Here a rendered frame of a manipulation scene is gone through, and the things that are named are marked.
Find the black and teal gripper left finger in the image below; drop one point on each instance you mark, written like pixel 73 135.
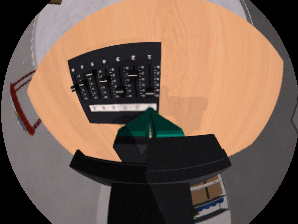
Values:
pixel 137 127

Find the black control desk with knobs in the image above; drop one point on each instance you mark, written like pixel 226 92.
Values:
pixel 122 100

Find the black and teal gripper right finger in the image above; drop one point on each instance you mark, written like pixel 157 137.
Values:
pixel 162 127

